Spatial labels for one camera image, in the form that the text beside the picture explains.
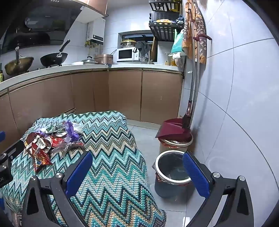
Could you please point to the yellow snack packet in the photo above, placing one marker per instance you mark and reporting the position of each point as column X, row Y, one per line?
column 165, row 21

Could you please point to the copper rice pot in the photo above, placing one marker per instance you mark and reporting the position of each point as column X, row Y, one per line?
column 103, row 59

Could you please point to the steel pot lid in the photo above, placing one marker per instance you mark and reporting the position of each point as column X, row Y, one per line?
column 89, row 61

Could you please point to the white plastic bag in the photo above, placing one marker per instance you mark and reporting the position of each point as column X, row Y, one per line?
column 177, row 55

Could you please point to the black dish rack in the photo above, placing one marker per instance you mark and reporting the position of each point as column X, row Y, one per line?
column 161, row 32

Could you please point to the zigzag knitted blanket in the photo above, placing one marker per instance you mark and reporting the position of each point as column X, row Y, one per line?
column 109, row 152

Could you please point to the orange jar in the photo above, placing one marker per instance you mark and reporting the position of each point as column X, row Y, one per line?
column 173, row 62

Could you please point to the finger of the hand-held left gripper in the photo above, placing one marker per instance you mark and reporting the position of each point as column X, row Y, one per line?
column 15, row 149
column 2, row 136

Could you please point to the wooden cutting board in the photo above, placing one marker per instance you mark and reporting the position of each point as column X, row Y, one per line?
column 154, row 50

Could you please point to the maroon broom and dustpan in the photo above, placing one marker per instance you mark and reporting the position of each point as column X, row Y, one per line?
column 172, row 128

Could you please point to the glass jar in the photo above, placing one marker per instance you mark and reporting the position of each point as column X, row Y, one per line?
column 143, row 57

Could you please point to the white water heater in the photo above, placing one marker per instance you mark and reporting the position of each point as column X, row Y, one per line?
column 96, row 30

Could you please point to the black wok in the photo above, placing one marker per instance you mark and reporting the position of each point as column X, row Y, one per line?
column 53, row 59

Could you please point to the grey cloth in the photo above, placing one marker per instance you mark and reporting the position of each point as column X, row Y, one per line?
column 143, row 47

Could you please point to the floral brown apron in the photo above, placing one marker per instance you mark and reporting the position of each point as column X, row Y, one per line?
column 199, row 28

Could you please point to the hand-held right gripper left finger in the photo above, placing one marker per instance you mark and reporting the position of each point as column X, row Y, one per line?
column 78, row 174

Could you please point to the brass wok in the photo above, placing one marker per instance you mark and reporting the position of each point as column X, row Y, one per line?
column 18, row 64

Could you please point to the brown kitchen base cabinet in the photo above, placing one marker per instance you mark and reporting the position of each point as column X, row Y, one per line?
column 126, row 93

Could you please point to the oil bottle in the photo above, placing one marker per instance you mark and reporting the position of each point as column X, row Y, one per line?
column 1, row 74

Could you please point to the white microwave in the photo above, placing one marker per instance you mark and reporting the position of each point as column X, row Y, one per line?
column 125, row 54

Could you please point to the pile of snack wrappers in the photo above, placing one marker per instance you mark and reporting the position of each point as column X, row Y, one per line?
column 43, row 141

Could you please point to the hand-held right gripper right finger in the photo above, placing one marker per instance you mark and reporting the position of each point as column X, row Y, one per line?
column 196, row 174

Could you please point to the copper upper cabinet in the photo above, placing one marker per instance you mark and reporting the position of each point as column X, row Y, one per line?
column 98, row 5

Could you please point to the grey trash bin white rim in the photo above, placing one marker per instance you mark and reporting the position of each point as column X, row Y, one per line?
column 172, row 165

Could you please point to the black glass range hood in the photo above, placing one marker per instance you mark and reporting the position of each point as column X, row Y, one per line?
column 43, row 24

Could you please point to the teal plastic bag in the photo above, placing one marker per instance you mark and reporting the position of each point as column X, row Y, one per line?
column 177, row 42

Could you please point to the kitchen window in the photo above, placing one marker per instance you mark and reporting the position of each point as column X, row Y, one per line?
column 130, row 36

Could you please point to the beige trash bin red liner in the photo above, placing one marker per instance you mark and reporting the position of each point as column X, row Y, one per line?
column 174, row 145

